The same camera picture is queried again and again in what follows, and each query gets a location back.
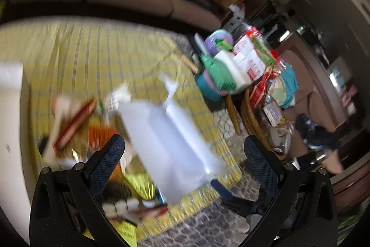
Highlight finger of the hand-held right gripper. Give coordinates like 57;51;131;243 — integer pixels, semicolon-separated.
210;180;232;199

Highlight dark wooden low table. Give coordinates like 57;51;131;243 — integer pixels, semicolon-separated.
330;125;370;217

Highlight teal round container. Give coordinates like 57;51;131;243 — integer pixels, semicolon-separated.
197;73;229;103

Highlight teal cloth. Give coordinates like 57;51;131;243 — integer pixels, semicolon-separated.
276;63;299;109

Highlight white red printed bag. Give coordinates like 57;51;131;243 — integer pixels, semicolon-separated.
232;34;267;82

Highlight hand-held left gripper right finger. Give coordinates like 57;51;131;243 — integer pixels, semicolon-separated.
240;135;339;247

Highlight yellow plastic shuttlecock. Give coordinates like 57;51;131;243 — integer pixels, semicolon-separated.
123;172;158;201

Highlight white tissue pack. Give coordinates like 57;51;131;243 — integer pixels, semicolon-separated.
215;50;253;89

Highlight blue and white box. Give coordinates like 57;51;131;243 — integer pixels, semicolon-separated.
117;73;230;205

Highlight cream round beads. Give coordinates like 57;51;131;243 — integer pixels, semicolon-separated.
102;197;140;218

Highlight wooden handled tool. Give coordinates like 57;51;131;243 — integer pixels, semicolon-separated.
180;55;200;73

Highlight brown armchair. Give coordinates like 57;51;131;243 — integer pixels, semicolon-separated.
276;33;347;156

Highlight red and white package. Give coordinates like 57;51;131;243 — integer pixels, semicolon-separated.
43;94;98;155

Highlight green cloth bag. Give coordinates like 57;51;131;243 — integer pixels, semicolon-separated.
202;55;238;91

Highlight dark mesh basket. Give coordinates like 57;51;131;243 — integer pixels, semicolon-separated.
101;180;134;204

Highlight wicker basket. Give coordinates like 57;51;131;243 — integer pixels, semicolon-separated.
241;88;287;156

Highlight yellow checked cloth desktop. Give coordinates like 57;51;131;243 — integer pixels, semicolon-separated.
0;18;242;242

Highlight orange fruit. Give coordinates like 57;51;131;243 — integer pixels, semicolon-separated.
87;125;122;179

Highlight white board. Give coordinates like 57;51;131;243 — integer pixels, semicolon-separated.
0;61;31;236

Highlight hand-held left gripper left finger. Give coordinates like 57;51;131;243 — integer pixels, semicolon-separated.
30;134;136;247

